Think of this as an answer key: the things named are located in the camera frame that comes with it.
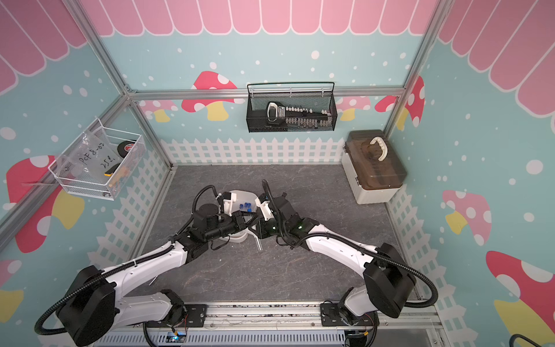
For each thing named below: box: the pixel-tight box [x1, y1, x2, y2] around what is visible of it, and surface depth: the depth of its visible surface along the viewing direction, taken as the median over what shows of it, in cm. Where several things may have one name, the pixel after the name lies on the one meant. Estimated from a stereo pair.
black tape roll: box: [117, 140, 136, 159], surface depth 82 cm
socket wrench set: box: [265, 101, 333, 128], surface depth 91 cm
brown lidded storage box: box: [341, 129, 408, 205], surface depth 101 cm
